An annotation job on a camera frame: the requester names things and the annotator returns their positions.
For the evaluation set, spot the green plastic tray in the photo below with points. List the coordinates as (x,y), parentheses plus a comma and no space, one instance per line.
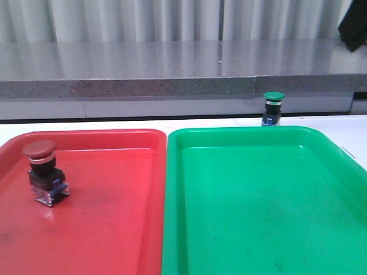
(262,200)

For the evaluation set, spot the red mushroom push button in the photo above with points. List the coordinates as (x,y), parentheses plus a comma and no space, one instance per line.
(48,183)

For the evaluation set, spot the green mushroom push button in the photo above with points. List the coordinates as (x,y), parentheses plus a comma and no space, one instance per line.
(273,104)

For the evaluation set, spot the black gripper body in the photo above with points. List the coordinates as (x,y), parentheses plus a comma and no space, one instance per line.
(352,29)

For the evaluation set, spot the red plastic tray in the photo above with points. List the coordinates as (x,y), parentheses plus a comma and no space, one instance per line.
(112,220)

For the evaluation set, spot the grey stone platform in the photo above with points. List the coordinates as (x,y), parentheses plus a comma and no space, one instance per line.
(105,80)

